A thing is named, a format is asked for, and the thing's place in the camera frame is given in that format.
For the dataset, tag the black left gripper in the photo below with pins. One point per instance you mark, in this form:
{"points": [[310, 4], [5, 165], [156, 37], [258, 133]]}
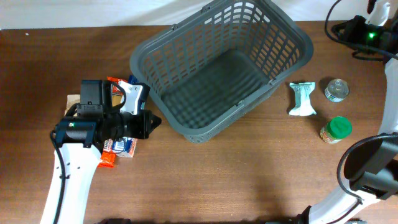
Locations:
{"points": [[145, 117]]}

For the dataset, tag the green lid jar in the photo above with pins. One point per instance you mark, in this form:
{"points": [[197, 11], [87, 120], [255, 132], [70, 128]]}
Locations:
{"points": [[336, 129]]}

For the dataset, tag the grey plastic basket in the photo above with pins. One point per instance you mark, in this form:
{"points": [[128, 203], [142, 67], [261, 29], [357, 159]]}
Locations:
{"points": [[215, 66]]}

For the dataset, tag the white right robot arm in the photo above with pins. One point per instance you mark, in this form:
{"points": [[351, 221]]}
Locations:
{"points": [[367, 171]]}

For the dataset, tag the blue tissue box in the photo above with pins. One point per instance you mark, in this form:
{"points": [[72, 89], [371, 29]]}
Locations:
{"points": [[136, 96]]}

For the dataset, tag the silver tin can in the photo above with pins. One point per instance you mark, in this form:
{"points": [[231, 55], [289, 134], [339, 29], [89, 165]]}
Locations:
{"points": [[337, 90]]}

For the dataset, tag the beige paper pouch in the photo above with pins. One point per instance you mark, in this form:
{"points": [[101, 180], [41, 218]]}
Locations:
{"points": [[71, 100]]}

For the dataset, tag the light green snack packet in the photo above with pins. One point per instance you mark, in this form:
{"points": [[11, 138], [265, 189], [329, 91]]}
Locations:
{"points": [[302, 93]]}

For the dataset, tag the San Remo spaghetti packet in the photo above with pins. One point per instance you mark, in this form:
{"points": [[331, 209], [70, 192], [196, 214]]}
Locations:
{"points": [[107, 158]]}

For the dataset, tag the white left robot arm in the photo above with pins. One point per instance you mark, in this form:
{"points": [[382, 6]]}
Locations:
{"points": [[78, 143]]}

